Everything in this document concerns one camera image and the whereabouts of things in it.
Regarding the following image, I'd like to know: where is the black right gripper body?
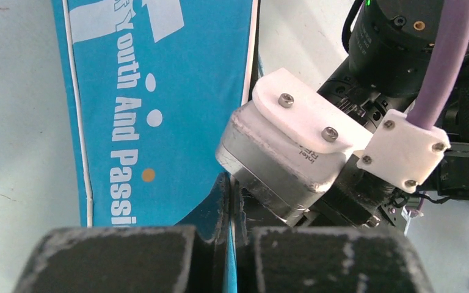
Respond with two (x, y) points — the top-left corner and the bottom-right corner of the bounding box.
(313, 96), (469, 227)

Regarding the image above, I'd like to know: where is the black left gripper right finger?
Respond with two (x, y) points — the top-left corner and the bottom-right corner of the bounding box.
(234, 182), (435, 293)

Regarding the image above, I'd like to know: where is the blue racket bag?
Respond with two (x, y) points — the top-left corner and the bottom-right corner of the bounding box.
(53, 1), (259, 292)

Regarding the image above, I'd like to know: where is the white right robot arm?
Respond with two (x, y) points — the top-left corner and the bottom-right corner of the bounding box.
(312, 1), (469, 227)

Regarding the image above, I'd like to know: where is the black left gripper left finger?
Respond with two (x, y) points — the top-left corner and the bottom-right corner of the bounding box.
(14, 173), (230, 292)

